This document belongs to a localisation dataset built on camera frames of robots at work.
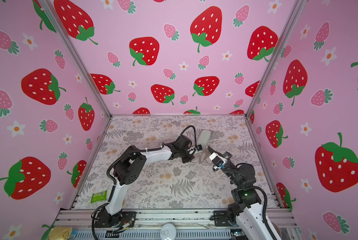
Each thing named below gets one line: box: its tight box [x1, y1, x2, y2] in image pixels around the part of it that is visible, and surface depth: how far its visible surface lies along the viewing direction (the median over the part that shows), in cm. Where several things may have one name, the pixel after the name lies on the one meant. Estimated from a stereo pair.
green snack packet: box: [91, 190, 108, 204], surface depth 82 cm
